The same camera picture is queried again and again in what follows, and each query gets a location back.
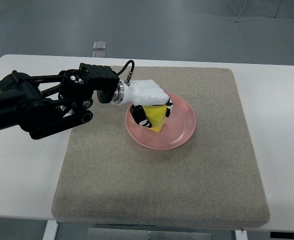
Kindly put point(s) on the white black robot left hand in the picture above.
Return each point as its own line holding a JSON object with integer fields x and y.
{"x": 142, "y": 93}

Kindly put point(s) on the yellow foam block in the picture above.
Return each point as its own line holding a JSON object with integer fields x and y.
{"x": 156, "y": 115}

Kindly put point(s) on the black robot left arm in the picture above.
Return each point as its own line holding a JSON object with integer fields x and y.
{"x": 45, "y": 105}

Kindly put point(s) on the pink plate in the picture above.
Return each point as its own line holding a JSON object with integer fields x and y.
{"x": 177, "y": 129}

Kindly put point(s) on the clear floor outlet cover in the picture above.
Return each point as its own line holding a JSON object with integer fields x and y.
{"x": 99, "y": 45}

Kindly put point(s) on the beige fabric mat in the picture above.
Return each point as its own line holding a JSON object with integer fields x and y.
{"x": 211, "y": 181}

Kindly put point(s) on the metal chair legs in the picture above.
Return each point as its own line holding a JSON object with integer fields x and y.
{"x": 270, "y": 9}

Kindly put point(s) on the grey metal base plate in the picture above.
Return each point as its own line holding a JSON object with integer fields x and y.
{"x": 127, "y": 234}

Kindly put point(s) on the white table leg frame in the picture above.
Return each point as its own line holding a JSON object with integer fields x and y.
{"x": 50, "y": 231}

